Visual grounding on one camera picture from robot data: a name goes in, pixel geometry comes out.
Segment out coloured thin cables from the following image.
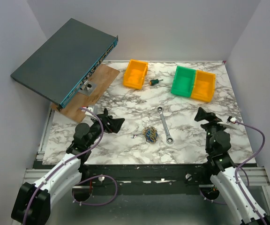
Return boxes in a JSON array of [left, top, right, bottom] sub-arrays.
[[142, 126, 159, 143]]

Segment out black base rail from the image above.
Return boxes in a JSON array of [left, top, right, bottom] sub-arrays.
[[33, 161, 234, 196]]

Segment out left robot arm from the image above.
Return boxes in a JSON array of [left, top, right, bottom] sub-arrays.
[[11, 107, 125, 225]]

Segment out dark grey network switch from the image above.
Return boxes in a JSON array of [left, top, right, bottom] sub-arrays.
[[11, 18, 118, 111]]

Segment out green plastic bin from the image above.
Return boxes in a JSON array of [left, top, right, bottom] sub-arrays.
[[171, 66, 196, 98]]

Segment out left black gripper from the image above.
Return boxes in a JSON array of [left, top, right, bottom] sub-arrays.
[[86, 115, 124, 148]]

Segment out plywood board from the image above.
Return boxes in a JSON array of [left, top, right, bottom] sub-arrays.
[[51, 64, 119, 123]]

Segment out green stubby screwdriver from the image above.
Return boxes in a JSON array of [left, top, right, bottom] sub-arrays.
[[150, 79, 163, 86]]

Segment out large ratchet wrench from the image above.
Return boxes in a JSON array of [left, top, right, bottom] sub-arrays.
[[157, 106, 174, 144]]

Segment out aluminium frame rail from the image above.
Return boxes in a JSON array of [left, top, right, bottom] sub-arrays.
[[22, 161, 270, 188]]

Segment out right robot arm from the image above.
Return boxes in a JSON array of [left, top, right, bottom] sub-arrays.
[[194, 107, 270, 225]]

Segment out yellow plastic bin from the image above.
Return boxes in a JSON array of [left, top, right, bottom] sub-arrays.
[[190, 70, 216, 102], [123, 59, 148, 90]]

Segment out right yellow plastic bin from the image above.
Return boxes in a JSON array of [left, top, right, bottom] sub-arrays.
[[190, 70, 216, 102]]

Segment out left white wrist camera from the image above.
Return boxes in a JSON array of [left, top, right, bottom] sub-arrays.
[[80, 105, 98, 119]]

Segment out metal bracket with knob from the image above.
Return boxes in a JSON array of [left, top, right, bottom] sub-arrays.
[[78, 81, 97, 96]]

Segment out left yellow plastic bin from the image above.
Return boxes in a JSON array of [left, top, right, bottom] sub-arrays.
[[123, 59, 148, 90]]

